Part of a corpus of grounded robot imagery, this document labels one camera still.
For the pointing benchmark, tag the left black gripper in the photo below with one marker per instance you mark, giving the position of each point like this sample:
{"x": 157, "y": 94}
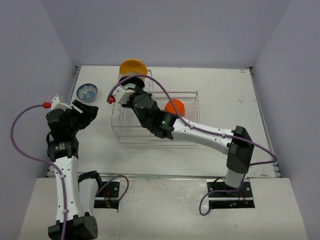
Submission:
{"x": 88, "y": 114}

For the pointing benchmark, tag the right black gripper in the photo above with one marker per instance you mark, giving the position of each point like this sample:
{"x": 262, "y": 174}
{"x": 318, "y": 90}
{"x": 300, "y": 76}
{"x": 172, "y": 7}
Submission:
{"x": 138, "y": 90}

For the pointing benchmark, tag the white wire dish rack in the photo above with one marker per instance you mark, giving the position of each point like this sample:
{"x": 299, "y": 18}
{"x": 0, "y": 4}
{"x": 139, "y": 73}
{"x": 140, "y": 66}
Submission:
{"x": 127, "y": 127}

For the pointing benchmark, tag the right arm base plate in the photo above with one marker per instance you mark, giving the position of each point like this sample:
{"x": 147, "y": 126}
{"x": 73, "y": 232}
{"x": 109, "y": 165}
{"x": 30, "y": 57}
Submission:
{"x": 242, "y": 199}

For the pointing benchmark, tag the blue white patterned bowl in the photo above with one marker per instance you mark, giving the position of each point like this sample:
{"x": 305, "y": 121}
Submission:
{"x": 87, "y": 92}

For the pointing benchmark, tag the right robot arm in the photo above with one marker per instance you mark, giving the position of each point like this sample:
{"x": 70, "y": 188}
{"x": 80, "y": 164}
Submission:
{"x": 236, "y": 143}

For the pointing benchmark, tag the black bowl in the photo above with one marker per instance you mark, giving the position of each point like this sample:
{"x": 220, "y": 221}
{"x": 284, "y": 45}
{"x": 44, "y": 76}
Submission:
{"x": 133, "y": 80}

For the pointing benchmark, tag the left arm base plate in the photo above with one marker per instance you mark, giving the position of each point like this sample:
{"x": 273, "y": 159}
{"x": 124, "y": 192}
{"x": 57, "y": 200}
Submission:
{"x": 108, "y": 198}

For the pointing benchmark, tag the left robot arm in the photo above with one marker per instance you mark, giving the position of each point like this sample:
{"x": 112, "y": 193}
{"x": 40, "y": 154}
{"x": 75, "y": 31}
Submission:
{"x": 75, "y": 192}

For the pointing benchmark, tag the yellow bowl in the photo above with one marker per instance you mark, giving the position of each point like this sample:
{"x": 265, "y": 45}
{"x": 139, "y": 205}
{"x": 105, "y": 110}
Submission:
{"x": 133, "y": 65}

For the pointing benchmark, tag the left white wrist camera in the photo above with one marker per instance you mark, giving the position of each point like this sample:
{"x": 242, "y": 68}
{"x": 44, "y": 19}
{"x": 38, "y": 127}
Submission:
{"x": 58, "y": 103}

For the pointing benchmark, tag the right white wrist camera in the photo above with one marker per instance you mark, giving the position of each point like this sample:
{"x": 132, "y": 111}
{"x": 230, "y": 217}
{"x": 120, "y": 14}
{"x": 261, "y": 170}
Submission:
{"x": 120, "y": 95}

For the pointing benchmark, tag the orange cup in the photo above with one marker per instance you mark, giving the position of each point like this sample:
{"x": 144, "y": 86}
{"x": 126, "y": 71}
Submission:
{"x": 177, "y": 107}

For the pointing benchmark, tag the mint green bowl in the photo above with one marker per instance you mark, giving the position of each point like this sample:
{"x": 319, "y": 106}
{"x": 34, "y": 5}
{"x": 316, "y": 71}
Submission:
{"x": 130, "y": 86}

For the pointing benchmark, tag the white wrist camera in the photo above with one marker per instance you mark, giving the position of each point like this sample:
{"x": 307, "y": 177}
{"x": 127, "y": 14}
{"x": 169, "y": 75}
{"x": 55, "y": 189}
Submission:
{"x": 58, "y": 103}
{"x": 120, "y": 95}

